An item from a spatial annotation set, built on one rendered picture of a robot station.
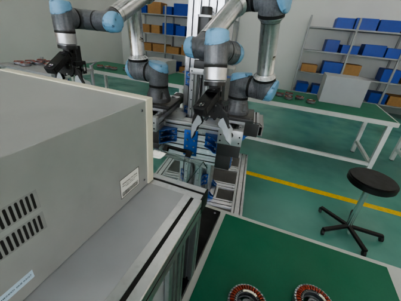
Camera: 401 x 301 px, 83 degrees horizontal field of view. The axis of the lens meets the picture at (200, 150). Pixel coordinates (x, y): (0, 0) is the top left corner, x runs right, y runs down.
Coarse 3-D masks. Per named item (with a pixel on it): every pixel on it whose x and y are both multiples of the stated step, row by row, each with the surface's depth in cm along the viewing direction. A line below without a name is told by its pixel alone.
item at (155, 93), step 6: (150, 90) 138; (156, 90) 137; (162, 90) 138; (168, 90) 143; (150, 96) 138; (156, 96) 137; (162, 96) 139; (168, 96) 142; (156, 102) 138; (162, 102) 139
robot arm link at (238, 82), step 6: (240, 72) 128; (246, 72) 127; (234, 78) 125; (240, 78) 123; (246, 78) 123; (234, 84) 126; (240, 84) 124; (246, 84) 122; (234, 90) 127; (240, 90) 125; (246, 90) 123; (234, 96) 128; (240, 96) 127; (246, 96) 127
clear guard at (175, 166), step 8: (160, 152) 79; (168, 152) 79; (160, 160) 74; (168, 160) 75; (176, 160) 75; (184, 160) 75; (192, 160) 76; (160, 168) 70; (168, 168) 70; (176, 168) 70; (184, 168) 71; (192, 168) 71; (168, 176) 66; (176, 176) 67; (184, 176) 67
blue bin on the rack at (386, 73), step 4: (380, 68) 542; (384, 68) 530; (388, 68) 542; (380, 72) 535; (384, 72) 517; (388, 72) 514; (396, 72) 509; (400, 72) 507; (376, 76) 554; (380, 76) 529; (384, 76) 520; (388, 76) 517; (396, 76) 512; (400, 76) 510; (380, 80) 525; (384, 80) 523; (392, 80) 518; (396, 80) 515
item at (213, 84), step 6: (204, 84) 73; (210, 84) 71; (216, 84) 71; (222, 84) 72; (222, 90) 77; (222, 96) 77; (216, 102) 73; (222, 102) 74; (228, 102) 79; (216, 108) 73; (210, 114) 75; (216, 114) 74
